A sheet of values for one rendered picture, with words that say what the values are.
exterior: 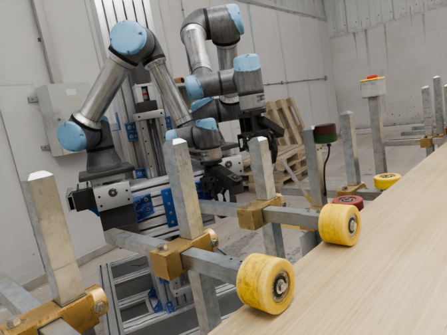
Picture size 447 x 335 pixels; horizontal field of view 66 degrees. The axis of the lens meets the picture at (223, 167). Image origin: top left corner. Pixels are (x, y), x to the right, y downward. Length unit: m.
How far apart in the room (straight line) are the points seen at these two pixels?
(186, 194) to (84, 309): 0.26
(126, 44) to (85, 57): 2.48
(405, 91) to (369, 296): 8.36
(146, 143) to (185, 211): 0.99
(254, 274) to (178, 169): 0.25
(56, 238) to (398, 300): 0.49
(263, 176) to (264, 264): 0.36
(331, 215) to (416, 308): 0.23
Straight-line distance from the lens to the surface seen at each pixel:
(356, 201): 0.99
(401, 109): 8.90
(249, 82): 0.98
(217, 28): 1.39
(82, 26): 3.85
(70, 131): 1.39
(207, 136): 1.23
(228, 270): 0.57
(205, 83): 1.07
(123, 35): 1.30
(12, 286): 0.76
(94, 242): 3.66
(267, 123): 1.01
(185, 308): 1.95
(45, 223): 0.54
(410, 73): 8.83
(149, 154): 1.64
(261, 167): 0.83
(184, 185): 0.66
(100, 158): 1.51
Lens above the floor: 1.21
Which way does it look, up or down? 10 degrees down
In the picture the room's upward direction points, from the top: 10 degrees counter-clockwise
